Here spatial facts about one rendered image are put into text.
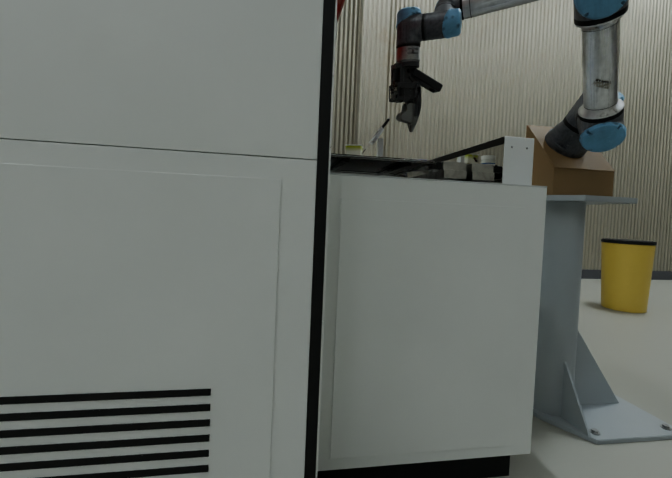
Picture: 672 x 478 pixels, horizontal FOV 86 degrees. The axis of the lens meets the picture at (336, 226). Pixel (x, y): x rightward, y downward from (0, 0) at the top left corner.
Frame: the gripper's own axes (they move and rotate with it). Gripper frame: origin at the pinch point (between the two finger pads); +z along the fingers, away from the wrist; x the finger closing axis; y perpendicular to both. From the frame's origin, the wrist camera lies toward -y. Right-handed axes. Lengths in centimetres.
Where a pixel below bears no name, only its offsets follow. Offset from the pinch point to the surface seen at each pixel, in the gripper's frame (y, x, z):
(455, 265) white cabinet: 6, 36, 35
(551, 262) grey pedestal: -50, 13, 50
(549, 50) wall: -335, -295, -94
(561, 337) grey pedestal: -50, 21, 76
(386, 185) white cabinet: 22.4, 30.6, 14.0
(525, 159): -21.4, 27.2, 10.1
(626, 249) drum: -246, -101, 102
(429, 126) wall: -169, -293, -6
